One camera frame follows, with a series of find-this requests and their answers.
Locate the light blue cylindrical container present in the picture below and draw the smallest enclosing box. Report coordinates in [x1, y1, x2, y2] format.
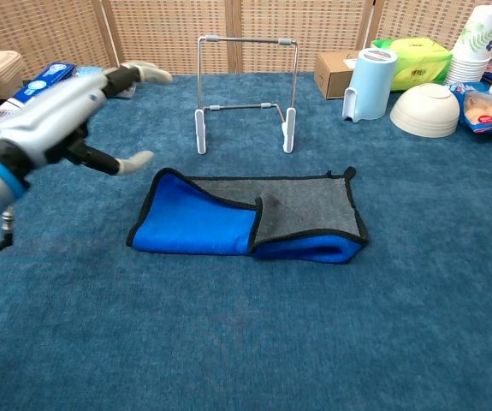
[341, 47, 399, 124]

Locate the green tissue pack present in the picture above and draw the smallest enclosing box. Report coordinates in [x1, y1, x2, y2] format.
[370, 37, 453, 92]

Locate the grey and blue cloth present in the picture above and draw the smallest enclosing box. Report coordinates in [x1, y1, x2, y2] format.
[126, 165, 370, 265]

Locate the blue cookie snack bag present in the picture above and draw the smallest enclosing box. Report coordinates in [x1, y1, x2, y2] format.
[448, 81, 492, 134]

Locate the metal wire stand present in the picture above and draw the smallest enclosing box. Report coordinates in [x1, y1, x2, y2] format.
[193, 35, 299, 155]

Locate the brown cardboard box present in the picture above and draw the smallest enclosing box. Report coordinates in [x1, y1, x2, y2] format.
[313, 50, 360, 100]

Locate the teal carpet table cover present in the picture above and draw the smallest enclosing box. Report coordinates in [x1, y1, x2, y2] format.
[0, 72, 492, 411]

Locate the stack of paper cups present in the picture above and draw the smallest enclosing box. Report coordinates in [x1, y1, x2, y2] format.
[444, 4, 492, 86]

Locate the blue toothpaste box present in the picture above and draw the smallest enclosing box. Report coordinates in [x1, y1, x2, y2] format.
[0, 62, 78, 125]

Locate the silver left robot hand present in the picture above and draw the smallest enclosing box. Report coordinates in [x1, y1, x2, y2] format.
[0, 61, 174, 176]

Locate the cream upturned bowl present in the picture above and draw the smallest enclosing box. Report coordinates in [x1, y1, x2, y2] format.
[389, 82, 461, 139]

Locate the wicker folding screen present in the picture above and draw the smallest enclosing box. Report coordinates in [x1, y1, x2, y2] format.
[0, 0, 492, 80]

